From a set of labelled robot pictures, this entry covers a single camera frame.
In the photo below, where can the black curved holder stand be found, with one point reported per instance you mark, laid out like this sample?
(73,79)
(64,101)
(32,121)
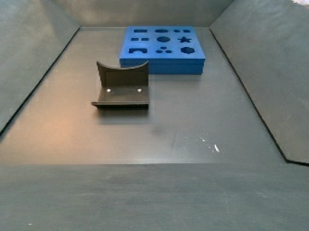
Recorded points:
(124,86)

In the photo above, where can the blue shape sorter block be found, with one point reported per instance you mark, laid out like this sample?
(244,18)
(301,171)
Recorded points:
(168,47)

